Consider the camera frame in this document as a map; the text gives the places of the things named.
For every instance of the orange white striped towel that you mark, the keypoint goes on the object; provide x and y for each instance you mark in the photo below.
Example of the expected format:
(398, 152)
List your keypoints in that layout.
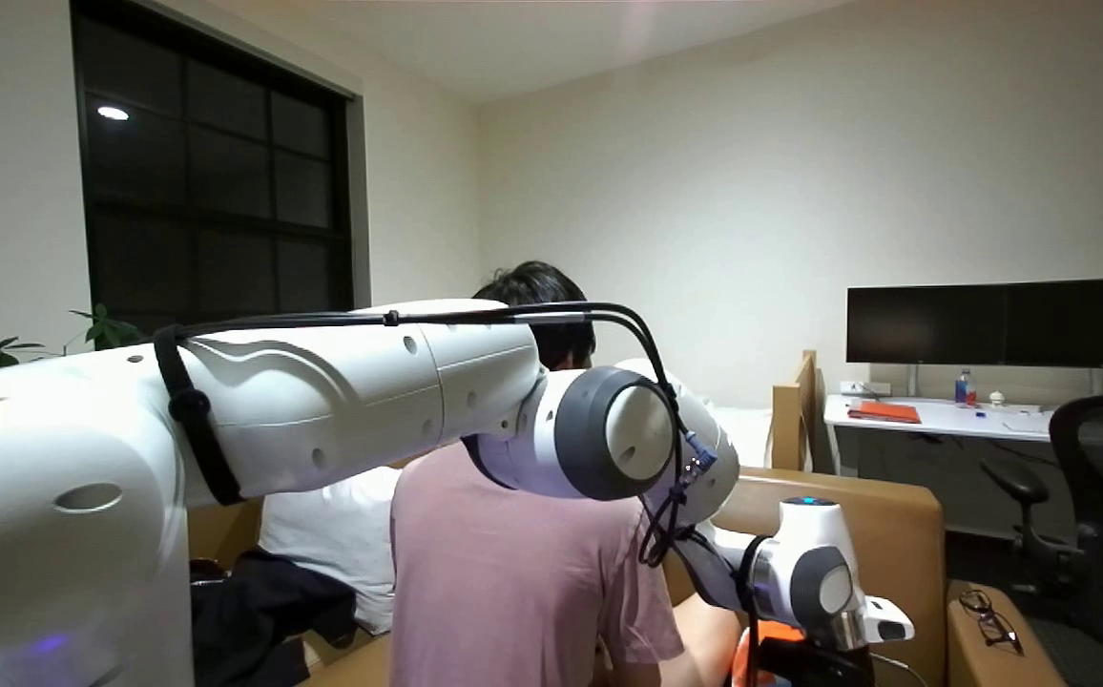
(772, 629)

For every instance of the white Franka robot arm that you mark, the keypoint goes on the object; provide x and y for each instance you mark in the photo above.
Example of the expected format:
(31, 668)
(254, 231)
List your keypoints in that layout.
(321, 393)

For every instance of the man in pink shirt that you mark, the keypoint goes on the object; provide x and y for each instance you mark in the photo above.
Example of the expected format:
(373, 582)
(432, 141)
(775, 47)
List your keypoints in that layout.
(515, 573)

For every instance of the large white pillow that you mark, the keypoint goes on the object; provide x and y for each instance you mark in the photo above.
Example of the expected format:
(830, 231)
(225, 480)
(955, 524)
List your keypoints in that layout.
(335, 535)

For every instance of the red flat item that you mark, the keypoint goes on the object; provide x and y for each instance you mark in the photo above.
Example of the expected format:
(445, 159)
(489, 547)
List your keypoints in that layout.
(889, 412)

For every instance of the wooden side table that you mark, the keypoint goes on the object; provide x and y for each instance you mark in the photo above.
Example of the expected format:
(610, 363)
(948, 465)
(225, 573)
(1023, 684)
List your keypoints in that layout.
(225, 531)

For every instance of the dark window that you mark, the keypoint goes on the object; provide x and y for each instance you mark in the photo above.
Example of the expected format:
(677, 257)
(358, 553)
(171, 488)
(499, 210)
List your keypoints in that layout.
(208, 165)

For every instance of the dark clothes pile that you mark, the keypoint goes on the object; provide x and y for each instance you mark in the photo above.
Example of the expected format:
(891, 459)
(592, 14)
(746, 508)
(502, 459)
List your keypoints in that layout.
(267, 610)

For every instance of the white desk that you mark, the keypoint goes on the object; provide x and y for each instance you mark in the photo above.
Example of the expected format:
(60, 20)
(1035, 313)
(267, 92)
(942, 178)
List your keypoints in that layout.
(955, 422)

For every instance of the small blue bottle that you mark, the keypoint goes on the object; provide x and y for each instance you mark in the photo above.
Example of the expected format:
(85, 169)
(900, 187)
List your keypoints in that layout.
(965, 386)

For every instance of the green plant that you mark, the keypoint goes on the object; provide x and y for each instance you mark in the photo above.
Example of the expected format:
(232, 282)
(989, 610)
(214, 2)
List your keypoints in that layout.
(105, 330)

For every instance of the black computer monitor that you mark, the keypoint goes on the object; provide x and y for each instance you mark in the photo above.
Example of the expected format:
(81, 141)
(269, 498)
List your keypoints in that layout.
(1001, 327)

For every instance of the black eyeglasses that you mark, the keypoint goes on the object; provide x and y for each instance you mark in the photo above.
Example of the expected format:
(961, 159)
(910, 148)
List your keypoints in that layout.
(995, 618)

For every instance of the brown leather ottoman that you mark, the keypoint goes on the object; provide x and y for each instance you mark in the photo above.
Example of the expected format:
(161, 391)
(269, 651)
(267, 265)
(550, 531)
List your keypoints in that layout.
(1022, 655)

